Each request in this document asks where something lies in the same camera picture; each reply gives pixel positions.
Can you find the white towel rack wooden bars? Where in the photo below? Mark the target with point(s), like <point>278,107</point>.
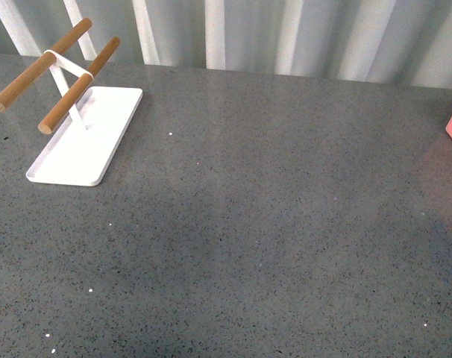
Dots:
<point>87,124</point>

